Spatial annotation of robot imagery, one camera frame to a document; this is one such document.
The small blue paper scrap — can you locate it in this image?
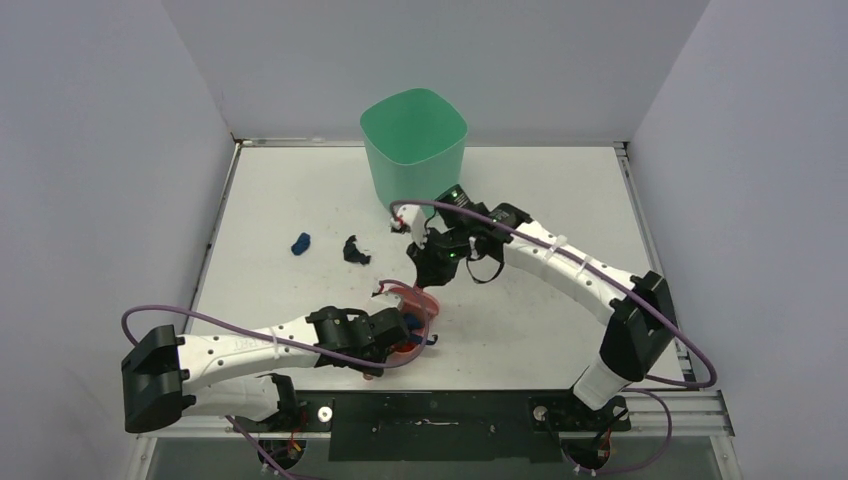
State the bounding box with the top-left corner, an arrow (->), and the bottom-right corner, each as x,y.
290,232 -> 311,256

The dark navy paper scrap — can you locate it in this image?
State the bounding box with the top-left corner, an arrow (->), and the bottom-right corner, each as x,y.
342,235 -> 371,266

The pink hand brush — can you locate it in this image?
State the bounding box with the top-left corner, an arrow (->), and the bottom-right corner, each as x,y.
390,286 -> 440,320

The pink plastic dustpan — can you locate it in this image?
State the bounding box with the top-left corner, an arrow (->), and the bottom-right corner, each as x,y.
365,287 -> 440,362

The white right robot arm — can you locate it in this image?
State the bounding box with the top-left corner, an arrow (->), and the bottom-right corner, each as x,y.
390,185 -> 676,429

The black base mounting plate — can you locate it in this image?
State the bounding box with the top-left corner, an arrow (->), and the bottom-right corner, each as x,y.
238,390 -> 601,462

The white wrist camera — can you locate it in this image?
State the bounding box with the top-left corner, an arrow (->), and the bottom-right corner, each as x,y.
364,282 -> 404,315
389,204 -> 428,249

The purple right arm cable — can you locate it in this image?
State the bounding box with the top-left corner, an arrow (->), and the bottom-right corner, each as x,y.
389,199 -> 719,478

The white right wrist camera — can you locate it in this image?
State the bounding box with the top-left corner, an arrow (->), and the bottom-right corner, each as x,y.
389,204 -> 428,249

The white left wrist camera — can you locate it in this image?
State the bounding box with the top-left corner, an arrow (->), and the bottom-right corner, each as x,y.
364,282 -> 404,315

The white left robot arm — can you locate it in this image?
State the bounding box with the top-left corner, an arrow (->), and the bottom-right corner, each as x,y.
121,304 -> 410,434

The aluminium frame rail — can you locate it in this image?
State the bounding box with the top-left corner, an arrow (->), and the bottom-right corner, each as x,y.
138,390 -> 735,439

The red paper scrap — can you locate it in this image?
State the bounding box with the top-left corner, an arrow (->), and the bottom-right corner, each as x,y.
394,342 -> 418,353

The long blue paper scrap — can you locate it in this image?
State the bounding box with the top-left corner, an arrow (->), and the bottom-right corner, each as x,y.
403,313 -> 438,346

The green plastic bin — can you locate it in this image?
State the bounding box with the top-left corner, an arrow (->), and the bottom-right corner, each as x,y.
359,88 -> 469,208

